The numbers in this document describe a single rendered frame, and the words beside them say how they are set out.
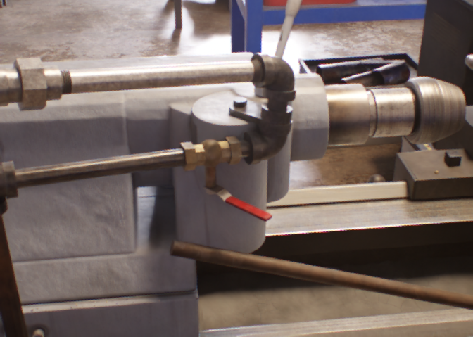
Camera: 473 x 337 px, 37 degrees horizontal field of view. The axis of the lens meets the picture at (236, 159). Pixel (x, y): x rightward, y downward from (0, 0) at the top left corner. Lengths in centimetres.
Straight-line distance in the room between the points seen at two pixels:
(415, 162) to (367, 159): 179
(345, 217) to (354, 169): 180
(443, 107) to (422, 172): 34
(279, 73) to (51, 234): 33
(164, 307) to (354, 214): 45
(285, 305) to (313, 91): 42
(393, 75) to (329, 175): 53
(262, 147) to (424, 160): 60
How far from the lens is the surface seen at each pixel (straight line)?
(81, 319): 88
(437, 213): 123
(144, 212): 93
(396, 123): 93
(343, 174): 295
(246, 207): 73
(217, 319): 115
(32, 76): 63
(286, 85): 73
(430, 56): 258
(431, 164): 129
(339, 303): 119
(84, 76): 65
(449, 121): 95
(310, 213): 120
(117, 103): 82
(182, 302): 86
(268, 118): 74
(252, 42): 274
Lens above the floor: 150
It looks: 30 degrees down
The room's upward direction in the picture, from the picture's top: straight up
